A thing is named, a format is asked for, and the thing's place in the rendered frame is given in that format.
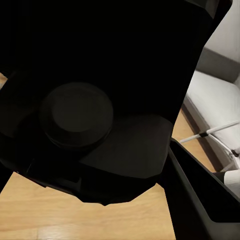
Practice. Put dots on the camera tripod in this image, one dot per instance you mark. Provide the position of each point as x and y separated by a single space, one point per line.
234 154

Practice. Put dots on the bed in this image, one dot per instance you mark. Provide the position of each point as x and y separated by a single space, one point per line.
213 100

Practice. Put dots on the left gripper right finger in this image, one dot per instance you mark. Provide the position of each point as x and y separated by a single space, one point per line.
201 206

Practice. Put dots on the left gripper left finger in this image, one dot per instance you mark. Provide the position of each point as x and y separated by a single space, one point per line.
5 174

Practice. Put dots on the digital camera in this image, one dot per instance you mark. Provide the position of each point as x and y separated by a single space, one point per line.
95 87

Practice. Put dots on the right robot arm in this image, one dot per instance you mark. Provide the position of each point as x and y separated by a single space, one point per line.
230 178

